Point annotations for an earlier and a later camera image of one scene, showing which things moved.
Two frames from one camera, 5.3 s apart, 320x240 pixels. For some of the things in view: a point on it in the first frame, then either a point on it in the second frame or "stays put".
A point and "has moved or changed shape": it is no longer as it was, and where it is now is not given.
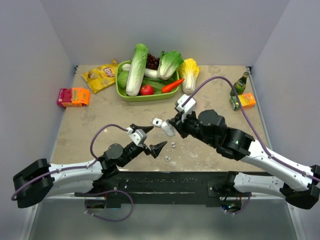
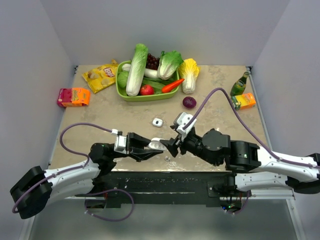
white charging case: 169,129 has moved or changed shape
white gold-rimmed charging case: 157,122 stays put
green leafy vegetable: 157,83 stays put
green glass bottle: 239,86 stays put
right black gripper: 179,125 to 172,145
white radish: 149,73 stays put
